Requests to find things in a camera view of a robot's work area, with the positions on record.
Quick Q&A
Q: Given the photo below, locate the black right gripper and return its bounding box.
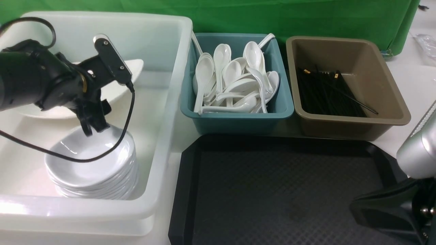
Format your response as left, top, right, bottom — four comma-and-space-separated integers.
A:
350, 178, 436, 245

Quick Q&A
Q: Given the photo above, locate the brown plastic bin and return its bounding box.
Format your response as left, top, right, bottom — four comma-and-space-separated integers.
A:
285, 36, 411, 141

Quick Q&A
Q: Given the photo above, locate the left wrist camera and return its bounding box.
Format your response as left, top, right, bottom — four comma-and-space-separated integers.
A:
93, 34, 133, 88

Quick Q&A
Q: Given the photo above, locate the green cloth backdrop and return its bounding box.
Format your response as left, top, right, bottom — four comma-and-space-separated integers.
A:
0, 0, 420, 55

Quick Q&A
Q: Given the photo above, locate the white soup spoon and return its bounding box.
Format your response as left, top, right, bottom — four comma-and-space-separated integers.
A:
213, 44, 231, 94
246, 68, 275, 113
193, 55, 215, 113
243, 41, 274, 99

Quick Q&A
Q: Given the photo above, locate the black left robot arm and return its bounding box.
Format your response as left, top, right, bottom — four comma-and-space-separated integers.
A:
1, 40, 111, 136

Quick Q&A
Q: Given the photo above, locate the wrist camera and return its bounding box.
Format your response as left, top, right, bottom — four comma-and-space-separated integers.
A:
93, 34, 133, 88
396, 102, 436, 179

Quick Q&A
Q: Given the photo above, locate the black camera cable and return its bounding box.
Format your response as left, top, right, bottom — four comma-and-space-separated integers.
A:
0, 17, 136, 163

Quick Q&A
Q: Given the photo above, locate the black chopstick gold band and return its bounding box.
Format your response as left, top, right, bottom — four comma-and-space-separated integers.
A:
331, 86, 379, 115

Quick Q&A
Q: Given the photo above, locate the clear plastic bag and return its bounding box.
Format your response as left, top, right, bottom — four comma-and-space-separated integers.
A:
413, 34, 436, 67

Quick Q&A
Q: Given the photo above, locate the large white plastic tub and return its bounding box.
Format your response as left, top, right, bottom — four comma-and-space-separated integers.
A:
1, 11, 192, 236

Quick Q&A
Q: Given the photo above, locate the black serving tray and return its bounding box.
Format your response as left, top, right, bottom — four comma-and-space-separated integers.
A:
168, 135, 412, 245

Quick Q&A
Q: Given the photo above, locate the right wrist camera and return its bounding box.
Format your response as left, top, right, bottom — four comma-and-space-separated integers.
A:
396, 102, 436, 179

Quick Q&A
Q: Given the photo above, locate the stack of white bowls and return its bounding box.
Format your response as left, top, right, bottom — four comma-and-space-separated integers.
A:
45, 125, 140, 200

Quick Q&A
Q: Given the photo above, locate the large white square plate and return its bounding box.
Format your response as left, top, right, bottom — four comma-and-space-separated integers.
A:
13, 59, 144, 119

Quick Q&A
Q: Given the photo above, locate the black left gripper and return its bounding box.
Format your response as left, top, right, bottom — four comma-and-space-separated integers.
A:
37, 51, 112, 137

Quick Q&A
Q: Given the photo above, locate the pile of black chopsticks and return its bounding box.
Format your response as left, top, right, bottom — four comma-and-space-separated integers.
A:
296, 68, 367, 118

